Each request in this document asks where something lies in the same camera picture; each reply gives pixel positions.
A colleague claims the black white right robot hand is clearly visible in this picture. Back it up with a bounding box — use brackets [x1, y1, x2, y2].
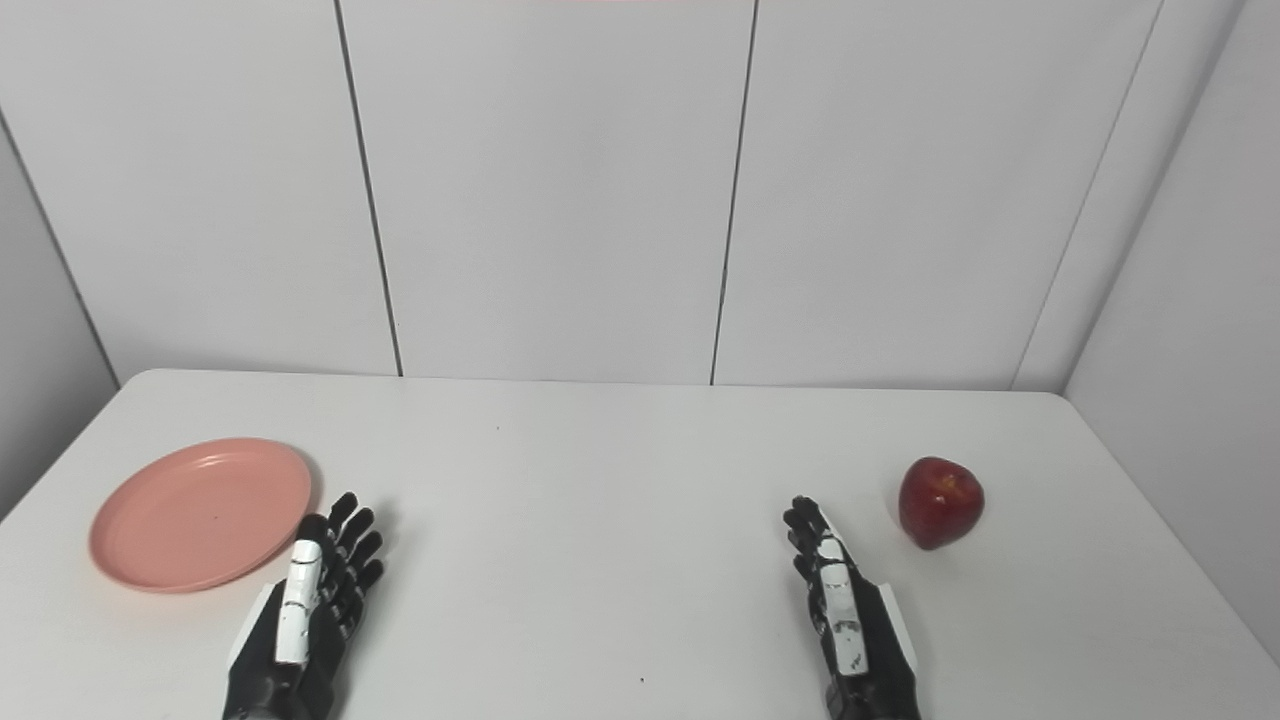
[783, 496, 923, 720]

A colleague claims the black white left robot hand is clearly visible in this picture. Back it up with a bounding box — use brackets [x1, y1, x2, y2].
[222, 492, 386, 720]

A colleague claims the pink round plastic plate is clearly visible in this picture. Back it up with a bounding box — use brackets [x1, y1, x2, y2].
[89, 437, 313, 595]

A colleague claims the red apple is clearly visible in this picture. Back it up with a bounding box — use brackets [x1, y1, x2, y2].
[898, 457, 986, 551]

